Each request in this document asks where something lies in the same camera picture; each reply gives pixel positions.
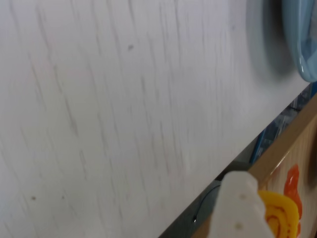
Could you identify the light blue ceramic dish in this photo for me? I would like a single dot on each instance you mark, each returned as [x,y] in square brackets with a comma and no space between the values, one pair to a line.
[293,27]

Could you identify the yellow spiral toy omelette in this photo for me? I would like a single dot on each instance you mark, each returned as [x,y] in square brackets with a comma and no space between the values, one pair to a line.
[282,210]

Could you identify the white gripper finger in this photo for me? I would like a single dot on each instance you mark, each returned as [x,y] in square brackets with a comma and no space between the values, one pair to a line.
[235,213]

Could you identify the wooden framed board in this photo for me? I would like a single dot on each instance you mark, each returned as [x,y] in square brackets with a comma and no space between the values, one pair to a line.
[303,148]

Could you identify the orange toy food piece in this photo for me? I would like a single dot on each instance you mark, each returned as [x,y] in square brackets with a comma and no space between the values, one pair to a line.
[293,183]

